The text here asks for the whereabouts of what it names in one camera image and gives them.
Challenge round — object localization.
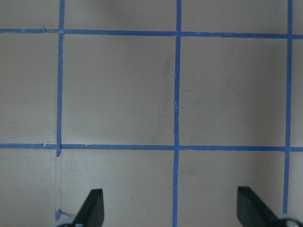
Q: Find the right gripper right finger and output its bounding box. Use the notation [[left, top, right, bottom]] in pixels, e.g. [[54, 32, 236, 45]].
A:
[[237, 186, 284, 227]]

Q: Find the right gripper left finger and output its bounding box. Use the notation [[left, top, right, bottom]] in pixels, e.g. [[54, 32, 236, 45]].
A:
[[72, 189, 104, 227]]

